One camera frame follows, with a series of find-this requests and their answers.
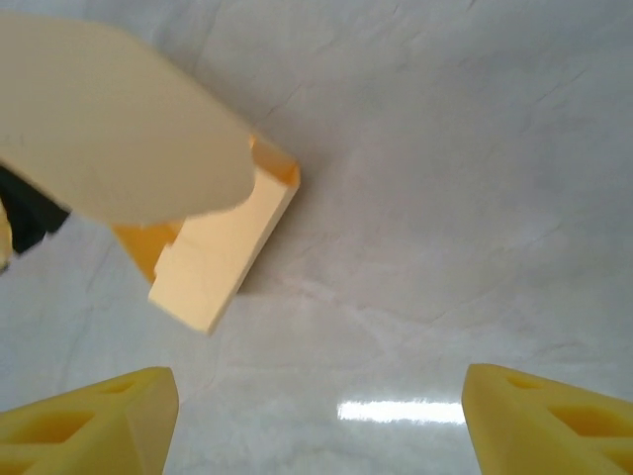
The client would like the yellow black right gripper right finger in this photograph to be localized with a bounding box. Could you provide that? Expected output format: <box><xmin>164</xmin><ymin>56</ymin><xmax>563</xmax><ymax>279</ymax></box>
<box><xmin>461</xmin><ymin>363</ymin><xmax>633</xmax><ymax>475</ymax></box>

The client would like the orange paper box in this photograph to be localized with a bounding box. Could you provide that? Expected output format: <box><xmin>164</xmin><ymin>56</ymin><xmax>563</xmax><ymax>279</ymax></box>
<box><xmin>0</xmin><ymin>12</ymin><xmax>302</xmax><ymax>338</ymax></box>

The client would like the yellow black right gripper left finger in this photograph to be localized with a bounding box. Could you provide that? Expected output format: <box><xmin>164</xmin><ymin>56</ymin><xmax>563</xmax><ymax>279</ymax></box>
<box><xmin>0</xmin><ymin>365</ymin><xmax>180</xmax><ymax>475</ymax></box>

